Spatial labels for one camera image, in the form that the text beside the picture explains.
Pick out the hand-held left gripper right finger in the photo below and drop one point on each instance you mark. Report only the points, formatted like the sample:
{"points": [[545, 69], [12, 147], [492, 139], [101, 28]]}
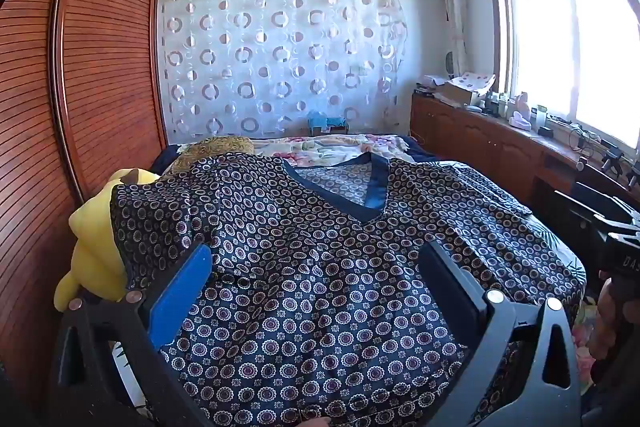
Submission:
{"points": [[450, 287]]}

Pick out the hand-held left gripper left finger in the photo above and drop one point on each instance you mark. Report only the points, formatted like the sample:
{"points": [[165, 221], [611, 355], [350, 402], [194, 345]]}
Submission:
{"points": [[180, 292]]}

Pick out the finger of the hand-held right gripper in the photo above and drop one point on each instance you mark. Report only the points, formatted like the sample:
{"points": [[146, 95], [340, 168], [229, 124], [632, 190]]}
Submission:
{"points": [[617, 226], [590, 204]]}

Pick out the navy patterned shirt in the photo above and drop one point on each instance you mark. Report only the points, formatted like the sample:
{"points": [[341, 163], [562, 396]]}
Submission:
{"points": [[310, 257]]}

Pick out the person's right hand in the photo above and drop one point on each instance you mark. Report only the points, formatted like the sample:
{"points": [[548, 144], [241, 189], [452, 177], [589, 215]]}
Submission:
{"points": [[607, 322]]}

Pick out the small black tripod stand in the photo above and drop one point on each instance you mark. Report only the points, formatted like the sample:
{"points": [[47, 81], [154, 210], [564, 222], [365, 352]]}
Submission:
{"points": [[634, 172], [612, 159]]}

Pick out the yellow plush toy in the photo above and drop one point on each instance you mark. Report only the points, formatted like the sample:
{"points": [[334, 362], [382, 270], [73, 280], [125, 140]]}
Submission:
{"points": [[95, 247]]}

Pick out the clear jar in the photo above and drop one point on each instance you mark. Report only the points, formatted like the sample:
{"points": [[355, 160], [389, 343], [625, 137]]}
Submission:
{"points": [[541, 118]]}

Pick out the white pink bottle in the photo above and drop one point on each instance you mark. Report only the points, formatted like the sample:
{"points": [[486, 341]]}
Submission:
{"points": [[521, 114]]}

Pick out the wooden side cabinet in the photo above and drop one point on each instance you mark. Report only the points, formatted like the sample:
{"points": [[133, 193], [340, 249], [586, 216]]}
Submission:
{"points": [[475, 137]]}

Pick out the golden patterned pillow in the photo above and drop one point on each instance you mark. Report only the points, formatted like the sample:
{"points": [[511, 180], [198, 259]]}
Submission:
{"points": [[215, 149]]}

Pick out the wooden framed window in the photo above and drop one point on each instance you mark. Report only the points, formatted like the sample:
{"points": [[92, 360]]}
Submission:
{"points": [[570, 47]]}

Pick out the cardboard box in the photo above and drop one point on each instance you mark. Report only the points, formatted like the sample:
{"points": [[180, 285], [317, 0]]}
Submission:
{"points": [[457, 93]]}

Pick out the floral blanket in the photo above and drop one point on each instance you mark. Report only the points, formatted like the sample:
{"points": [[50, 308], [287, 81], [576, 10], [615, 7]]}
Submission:
{"points": [[320, 149]]}

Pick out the blue toy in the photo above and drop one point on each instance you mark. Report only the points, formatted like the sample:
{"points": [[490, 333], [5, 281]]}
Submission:
{"points": [[325, 122]]}

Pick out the white tied window curtain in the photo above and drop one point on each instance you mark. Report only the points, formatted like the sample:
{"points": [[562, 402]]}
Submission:
{"points": [[452, 7]]}

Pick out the wooden louvred wardrobe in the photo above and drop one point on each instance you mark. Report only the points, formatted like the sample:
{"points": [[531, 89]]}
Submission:
{"points": [[100, 57]]}

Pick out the sheer circle-patterned curtain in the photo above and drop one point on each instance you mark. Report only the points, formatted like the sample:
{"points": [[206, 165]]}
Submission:
{"points": [[280, 57]]}

